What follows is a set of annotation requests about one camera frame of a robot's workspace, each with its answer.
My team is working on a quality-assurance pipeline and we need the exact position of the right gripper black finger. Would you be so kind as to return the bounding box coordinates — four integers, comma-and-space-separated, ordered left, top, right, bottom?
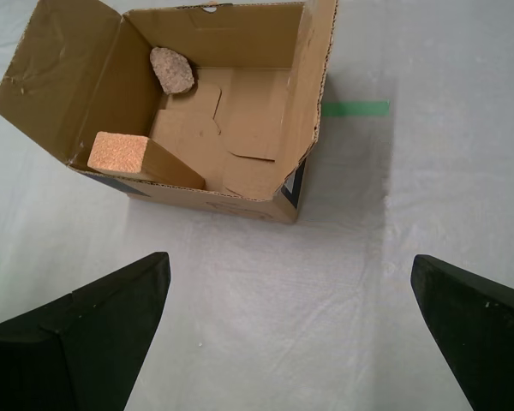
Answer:
410, 255, 514, 411
0, 252, 171, 411

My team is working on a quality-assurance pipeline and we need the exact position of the light wooden block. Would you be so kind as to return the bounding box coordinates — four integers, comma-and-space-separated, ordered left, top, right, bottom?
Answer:
87, 131, 206, 190

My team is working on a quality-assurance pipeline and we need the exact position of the brown cardboard box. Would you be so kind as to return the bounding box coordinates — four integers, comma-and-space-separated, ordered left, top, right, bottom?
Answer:
0, 0, 339, 225

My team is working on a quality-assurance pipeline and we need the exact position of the speckled pink granite rock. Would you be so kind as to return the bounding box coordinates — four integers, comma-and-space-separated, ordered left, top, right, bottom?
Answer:
149, 45, 196, 95

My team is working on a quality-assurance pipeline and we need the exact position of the white plastic table cover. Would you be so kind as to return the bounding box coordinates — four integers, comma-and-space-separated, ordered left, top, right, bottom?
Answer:
0, 0, 514, 411

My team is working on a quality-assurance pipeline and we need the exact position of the green tape strip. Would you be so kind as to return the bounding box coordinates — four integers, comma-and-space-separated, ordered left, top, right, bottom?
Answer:
320, 100, 391, 118

